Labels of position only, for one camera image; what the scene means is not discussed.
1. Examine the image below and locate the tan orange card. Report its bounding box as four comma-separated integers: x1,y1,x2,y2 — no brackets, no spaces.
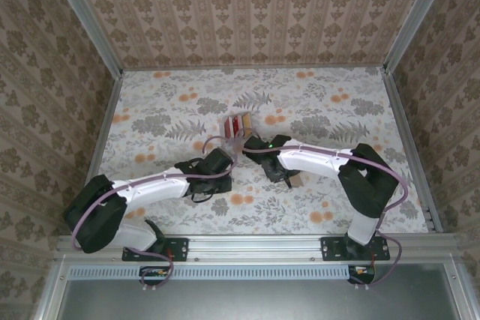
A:
241,112,255,136

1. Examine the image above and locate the small connector board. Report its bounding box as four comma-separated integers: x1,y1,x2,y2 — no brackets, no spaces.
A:
347,265,376,283
139,265,170,283

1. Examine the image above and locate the grey metal panel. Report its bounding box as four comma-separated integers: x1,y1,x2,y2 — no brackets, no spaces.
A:
55,277,458,320

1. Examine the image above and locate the thin black left gripper cable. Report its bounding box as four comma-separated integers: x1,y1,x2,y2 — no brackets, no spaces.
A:
185,190,215,205

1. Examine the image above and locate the long aluminium base rail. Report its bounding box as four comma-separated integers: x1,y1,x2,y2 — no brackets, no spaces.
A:
55,233,461,261

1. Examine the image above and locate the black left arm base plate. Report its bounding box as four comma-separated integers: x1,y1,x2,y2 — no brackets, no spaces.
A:
121,236,190,262

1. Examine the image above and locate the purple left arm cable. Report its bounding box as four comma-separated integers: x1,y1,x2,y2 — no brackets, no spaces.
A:
70,135,248,293

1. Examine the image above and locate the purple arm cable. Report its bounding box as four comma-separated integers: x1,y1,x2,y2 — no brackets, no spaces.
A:
70,135,248,293
243,142,410,291

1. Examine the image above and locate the white slotted cable duct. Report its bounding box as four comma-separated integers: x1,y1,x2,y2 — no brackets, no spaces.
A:
69,264,378,280

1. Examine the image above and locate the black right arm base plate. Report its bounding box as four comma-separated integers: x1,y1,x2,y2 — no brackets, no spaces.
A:
321,236,391,262

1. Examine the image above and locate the thin aluminium table end rail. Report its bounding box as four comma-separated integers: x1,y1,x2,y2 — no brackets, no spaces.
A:
121,66,387,73

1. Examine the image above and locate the aluminium table side rail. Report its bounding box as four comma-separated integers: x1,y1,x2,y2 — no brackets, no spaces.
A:
70,70,125,235
385,67,443,233

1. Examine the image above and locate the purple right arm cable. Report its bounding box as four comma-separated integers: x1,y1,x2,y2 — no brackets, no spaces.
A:
243,142,410,291

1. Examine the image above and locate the aluminium lower frame bar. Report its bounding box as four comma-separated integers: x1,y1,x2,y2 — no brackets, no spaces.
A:
449,259,477,320
32,259,71,320

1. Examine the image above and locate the aluminium corner post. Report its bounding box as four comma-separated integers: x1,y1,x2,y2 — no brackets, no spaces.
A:
46,0,125,77
384,0,451,73

